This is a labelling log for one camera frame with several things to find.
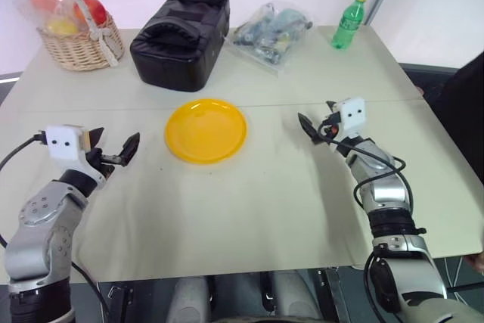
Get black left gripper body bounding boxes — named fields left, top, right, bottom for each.
left=85, top=147, right=124, bottom=180

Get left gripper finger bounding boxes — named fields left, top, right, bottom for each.
left=90, top=126, right=106, bottom=151
left=117, top=132, right=141, bottom=167

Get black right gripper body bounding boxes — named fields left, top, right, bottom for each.
left=318, top=110, right=343, bottom=139

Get yellow plastic plate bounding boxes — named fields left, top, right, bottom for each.
left=163, top=98, right=249, bottom=166

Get green plastic bottle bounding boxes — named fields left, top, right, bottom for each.
left=330, top=0, right=369, bottom=51

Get woven wicker basket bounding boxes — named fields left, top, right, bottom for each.
left=36, top=0, right=126, bottom=72

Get clear bag of small items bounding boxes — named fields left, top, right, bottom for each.
left=229, top=0, right=315, bottom=75

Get yellow lemon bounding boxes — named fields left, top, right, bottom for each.
left=46, top=16, right=79, bottom=36

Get black padded carry bag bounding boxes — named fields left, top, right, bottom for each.
left=129, top=0, right=232, bottom=94

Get red apple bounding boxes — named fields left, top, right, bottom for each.
left=73, top=0, right=107, bottom=26

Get person in dark clothing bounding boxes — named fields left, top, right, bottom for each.
left=415, top=49, right=484, bottom=192

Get grey robot legs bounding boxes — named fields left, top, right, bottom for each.
left=166, top=269, right=326, bottom=323

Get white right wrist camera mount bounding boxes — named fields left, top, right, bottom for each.
left=337, top=97, right=368, bottom=139

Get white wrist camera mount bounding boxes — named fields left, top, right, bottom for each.
left=337, top=97, right=368, bottom=139
left=44, top=124, right=107, bottom=189

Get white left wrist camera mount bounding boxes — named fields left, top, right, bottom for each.
left=44, top=124, right=107, bottom=189

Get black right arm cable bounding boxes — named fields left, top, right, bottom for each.
left=317, top=122, right=417, bottom=225

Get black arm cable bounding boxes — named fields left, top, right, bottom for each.
left=0, top=132, right=47, bottom=173
left=317, top=122, right=417, bottom=225

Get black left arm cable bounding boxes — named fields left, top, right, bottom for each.
left=0, top=132, right=47, bottom=173

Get metal table leg frame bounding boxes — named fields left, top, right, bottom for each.
left=316, top=266, right=358, bottom=323

